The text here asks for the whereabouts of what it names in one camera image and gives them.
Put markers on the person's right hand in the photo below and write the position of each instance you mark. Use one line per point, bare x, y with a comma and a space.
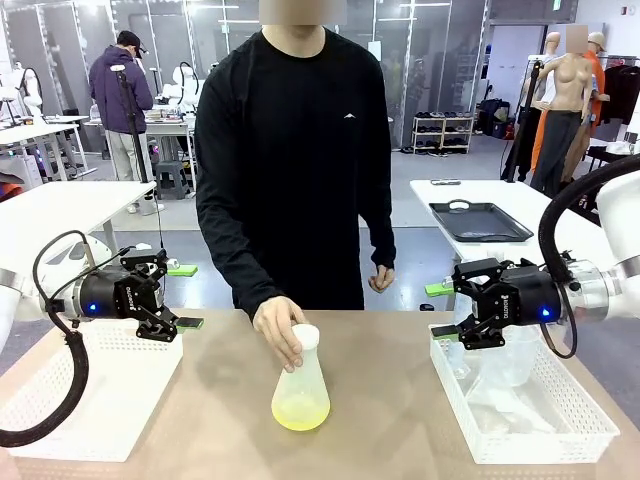
275, 320

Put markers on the black camera tripod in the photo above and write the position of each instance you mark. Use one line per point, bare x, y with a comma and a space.
134, 125

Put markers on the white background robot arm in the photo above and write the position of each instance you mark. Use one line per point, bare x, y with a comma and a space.
186, 82

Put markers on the person in black sweater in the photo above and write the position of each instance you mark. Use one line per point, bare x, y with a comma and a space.
295, 150

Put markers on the black hanging garment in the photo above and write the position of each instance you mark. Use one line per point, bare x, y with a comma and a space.
620, 95

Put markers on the black light stand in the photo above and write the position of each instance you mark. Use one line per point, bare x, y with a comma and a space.
520, 130

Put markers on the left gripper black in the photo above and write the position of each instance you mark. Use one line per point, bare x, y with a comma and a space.
105, 295

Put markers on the small black floor object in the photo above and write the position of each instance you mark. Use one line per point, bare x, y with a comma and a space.
426, 307

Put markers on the white perforated plastic basket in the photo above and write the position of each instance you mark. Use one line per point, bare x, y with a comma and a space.
115, 380
525, 447

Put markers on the mannequin with cap and orange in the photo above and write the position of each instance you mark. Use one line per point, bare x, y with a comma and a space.
596, 50

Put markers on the wooden shoe rack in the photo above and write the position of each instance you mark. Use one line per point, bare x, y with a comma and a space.
444, 131

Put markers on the white paper sign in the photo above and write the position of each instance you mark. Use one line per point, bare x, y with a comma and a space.
375, 50

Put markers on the person's right forearm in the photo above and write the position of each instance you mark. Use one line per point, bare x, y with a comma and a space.
235, 260

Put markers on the white table with tray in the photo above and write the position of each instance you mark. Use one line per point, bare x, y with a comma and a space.
500, 255

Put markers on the person in purple hoodie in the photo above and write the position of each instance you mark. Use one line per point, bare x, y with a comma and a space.
120, 90

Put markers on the white background desk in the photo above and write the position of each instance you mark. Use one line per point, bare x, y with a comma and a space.
30, 131

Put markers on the black bags pile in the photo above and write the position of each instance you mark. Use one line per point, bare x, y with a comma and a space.
492, 117

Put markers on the black plastic tray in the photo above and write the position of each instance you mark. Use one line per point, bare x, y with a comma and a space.
480, 222

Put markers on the white mannequin head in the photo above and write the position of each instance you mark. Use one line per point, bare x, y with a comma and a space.
552, 42

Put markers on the beige mannequin with dark skirt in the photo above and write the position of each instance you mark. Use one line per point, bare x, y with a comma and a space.
565, 80

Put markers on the translucent plastic measuring cylinder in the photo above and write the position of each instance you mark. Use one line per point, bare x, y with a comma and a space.
525, 412

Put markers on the person's left hand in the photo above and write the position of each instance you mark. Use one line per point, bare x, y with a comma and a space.
382, 279

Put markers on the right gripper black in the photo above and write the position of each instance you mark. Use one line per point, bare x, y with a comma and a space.
530, 297

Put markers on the translucent plastic conical flask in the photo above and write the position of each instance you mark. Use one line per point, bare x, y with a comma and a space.
300, 395

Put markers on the white empty side table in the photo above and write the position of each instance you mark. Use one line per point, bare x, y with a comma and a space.
60, 205

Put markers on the grey plastic stool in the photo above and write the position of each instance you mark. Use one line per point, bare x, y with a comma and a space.
170, 175

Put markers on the clear plastic measuring beaker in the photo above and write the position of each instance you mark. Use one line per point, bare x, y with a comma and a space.
520, 360

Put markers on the person's left forearm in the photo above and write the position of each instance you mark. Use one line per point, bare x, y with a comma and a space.
380, 225

